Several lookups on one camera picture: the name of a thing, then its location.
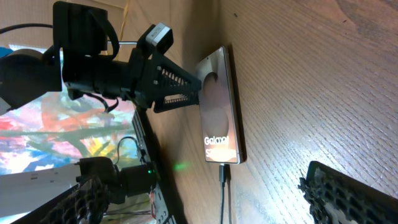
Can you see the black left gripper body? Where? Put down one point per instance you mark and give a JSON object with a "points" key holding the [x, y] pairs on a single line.
{"points": [[89, 67]]}

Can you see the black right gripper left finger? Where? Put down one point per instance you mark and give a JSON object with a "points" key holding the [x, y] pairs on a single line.
{"points": [[83, 203]]}

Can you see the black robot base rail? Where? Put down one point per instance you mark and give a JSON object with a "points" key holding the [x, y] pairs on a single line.
{"points": [[165, 204]]}

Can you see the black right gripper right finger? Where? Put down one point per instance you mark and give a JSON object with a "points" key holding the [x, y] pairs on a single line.
{"points": [[337, 198]]}

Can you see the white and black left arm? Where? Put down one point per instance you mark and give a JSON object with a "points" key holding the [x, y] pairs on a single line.
{"points": [[28, 74]]}

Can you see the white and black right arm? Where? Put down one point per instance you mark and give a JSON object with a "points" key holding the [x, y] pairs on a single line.
{"points": [[121, 182]]}

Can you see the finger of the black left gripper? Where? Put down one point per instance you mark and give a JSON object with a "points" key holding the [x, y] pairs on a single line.
{"points": [[165, 104], [170, 79]]}

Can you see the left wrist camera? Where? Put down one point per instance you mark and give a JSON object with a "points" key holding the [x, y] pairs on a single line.
{"points": [[160, 37]]}

